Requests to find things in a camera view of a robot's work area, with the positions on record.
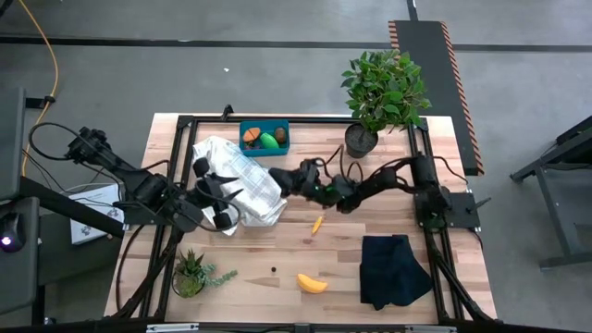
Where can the dark navy cloth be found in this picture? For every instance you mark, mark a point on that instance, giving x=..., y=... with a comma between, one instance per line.
x=390, y=273

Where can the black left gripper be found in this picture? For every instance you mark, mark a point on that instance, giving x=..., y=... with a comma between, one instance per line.
x=208, y=192

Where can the grey metal cart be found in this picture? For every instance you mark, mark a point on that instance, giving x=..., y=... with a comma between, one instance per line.
x=580, y=139

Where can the yellow toy banana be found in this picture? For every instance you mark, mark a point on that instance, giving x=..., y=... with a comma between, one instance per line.
x=311, y=284

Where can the white plaid kitchen towel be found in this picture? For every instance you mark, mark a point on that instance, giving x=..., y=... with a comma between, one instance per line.
x=250, y=185

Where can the black striped-edge floor mat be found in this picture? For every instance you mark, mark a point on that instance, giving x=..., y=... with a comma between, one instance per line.
x=425, y=69

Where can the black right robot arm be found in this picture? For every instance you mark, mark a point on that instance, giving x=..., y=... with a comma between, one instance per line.
x=393, y=178

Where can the black computer mouse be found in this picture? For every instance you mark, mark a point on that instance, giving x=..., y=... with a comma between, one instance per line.
x=11, y=231

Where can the small succulent in glass pot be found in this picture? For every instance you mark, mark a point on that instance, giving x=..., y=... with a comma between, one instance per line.
x=189, y=275

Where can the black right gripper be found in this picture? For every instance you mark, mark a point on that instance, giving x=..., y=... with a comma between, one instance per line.
x=300, y=182

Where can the black diagonal support beam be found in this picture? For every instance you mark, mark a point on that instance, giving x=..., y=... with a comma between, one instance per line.
x=69, y=208

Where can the teal plastic tupperware container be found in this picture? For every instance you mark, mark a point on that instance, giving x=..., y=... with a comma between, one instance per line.
x=263, y=153

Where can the orange toy fruit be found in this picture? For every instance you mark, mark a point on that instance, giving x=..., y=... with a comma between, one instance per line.
x=251, y=135

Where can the small yellow toy pepper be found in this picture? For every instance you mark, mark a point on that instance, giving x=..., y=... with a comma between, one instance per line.
x=316, y=225

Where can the green toy vegetable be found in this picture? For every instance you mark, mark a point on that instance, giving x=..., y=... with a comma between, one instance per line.
x=269, y=141

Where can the white printed box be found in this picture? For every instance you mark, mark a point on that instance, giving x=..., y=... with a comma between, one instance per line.
x=92, y=222

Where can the leafy green plant black pot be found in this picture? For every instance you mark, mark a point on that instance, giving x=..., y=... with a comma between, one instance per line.
x=384, y=92

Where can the grey desk panel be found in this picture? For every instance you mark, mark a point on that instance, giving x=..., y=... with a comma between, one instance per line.
x=31, y=277
x=11, y=139

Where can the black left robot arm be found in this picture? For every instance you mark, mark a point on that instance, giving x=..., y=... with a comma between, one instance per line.
x=143, y=189

